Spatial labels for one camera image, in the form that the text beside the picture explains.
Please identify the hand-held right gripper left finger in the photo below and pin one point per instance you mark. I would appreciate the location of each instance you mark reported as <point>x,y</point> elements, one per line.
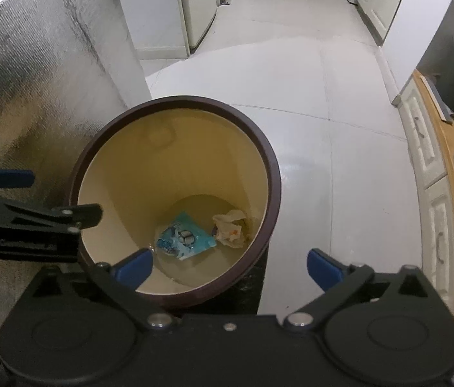
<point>134,268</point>

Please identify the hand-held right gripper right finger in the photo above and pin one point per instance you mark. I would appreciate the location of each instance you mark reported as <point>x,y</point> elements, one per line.
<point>325,269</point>

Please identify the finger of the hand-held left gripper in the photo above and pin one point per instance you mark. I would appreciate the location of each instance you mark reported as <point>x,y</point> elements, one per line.
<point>29,219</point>
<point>13,178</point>

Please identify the yellow bin with brown rim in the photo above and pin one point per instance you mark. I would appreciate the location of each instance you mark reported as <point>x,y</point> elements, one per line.
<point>130,161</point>

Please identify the light blue snack wrapper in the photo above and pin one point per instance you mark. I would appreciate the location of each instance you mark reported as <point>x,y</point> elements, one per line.
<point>182,238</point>

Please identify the crumpled white paper wrapper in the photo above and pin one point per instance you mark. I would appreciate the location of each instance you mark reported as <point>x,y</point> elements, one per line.
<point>229,229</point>

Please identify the wooden-top low drawer cabinet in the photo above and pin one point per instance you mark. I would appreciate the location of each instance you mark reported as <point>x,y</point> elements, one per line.
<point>428,193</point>

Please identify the grey flat strip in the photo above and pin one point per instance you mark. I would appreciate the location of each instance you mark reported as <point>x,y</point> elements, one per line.
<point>436,100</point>

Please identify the white refrigerator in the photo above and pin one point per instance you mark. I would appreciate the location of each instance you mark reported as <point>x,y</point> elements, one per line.
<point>196,4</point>

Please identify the white kitchen base cabinets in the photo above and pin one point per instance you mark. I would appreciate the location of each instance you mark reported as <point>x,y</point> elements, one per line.
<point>380,0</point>

